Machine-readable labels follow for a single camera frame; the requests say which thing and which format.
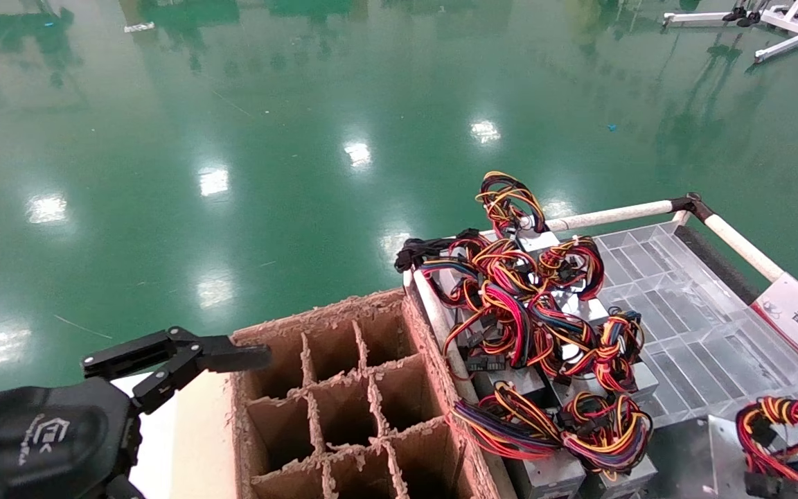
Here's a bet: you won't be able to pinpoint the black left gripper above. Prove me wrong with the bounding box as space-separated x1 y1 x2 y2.
0 378 145 499

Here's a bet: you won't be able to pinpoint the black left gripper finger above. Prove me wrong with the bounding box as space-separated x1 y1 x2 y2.
82 327 273 414

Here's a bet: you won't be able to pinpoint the silver power supply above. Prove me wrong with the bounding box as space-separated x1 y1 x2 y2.
648 395 798 499

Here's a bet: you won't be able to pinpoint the brown cardboard divider box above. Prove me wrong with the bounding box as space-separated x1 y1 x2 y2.
229 288 514 499

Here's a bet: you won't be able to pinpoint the power supply, flat purple-yellow bundle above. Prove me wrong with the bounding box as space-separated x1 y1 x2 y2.
449 381 587 499

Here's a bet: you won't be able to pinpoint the power supply, small red-yellow bundle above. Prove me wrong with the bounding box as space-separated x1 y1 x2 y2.
576 308 660 400

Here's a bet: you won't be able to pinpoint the power supply, looped purple-yellow bundle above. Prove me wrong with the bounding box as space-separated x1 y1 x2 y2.
558 392 657 499

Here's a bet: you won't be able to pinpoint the clear plastic compartment tray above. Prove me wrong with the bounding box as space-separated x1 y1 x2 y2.
593 220 798 434

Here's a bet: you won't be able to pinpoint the black stand legs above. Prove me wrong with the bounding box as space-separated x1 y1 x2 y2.
721 3 768 28

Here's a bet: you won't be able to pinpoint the power supply, black sleeved cable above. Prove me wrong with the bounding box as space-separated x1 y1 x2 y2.
394 229 538 313

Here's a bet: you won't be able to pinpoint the power supply, pink-red cable bundle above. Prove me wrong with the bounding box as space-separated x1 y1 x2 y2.
441 277 580 403

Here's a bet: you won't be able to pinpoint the power supply, yellow-black cable loop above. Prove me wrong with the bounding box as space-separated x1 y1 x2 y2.
475 171 559 252

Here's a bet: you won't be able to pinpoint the power supply, red-yellow cable loop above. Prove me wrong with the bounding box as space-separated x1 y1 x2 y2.
536 236 611 326

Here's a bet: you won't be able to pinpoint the white tube cart frame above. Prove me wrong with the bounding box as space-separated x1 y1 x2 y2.
402 193 788 499

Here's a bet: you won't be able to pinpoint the white floor stand frame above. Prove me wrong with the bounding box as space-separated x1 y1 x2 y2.
662 0 798 63

